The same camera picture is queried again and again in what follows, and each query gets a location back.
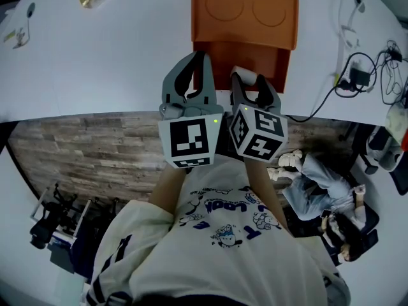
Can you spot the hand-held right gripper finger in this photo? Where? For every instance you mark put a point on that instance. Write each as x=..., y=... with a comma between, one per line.
x=238, y=91
x=271, y=96

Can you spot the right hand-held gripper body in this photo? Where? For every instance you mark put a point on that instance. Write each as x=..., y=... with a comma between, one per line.
x=258, y=132

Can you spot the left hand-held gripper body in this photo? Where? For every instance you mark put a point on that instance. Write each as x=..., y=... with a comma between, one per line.
x=188, y=139

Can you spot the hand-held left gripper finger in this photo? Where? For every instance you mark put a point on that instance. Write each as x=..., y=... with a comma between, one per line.
x=208, y=84
x=168, y=84

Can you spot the white roll item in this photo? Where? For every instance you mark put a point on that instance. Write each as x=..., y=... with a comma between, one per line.
x=247, y=74

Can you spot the orange cardboard box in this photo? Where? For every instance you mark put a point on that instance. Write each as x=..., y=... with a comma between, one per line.
x=243, y=21

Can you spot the person's left forearm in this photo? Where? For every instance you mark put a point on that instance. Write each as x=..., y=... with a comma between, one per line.
x=165, y=186

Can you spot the person's right forearm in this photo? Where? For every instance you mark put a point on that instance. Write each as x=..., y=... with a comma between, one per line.
x=264, y=190

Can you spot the white power strip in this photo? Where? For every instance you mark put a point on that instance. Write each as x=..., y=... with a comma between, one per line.
x=341, y=59

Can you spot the black power adapter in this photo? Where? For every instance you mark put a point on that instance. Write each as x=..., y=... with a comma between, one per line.
x=359, y=76

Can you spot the black chair base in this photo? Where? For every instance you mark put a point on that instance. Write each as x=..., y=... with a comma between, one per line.
x=360, y=145

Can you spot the person's white printed shirt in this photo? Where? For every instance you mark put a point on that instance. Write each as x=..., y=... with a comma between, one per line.
x=210, y=250

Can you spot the pale plush bag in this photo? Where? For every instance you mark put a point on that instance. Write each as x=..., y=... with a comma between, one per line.
x=396, y=129

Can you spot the black camera rig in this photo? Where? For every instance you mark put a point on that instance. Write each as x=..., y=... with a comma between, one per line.
x=54, y=218

